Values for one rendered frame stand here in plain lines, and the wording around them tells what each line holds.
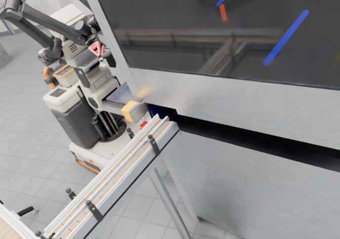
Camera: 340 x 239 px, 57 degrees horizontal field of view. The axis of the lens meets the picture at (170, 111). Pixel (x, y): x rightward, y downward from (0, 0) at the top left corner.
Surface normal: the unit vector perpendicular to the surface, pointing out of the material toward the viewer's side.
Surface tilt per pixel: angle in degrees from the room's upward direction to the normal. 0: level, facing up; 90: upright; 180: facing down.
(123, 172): 0
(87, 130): 90
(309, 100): 90
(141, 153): 0
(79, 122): 90
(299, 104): 90
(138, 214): 0
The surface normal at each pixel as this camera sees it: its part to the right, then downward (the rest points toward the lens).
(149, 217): -0.32, -0.76
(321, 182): -0.58, 0.62
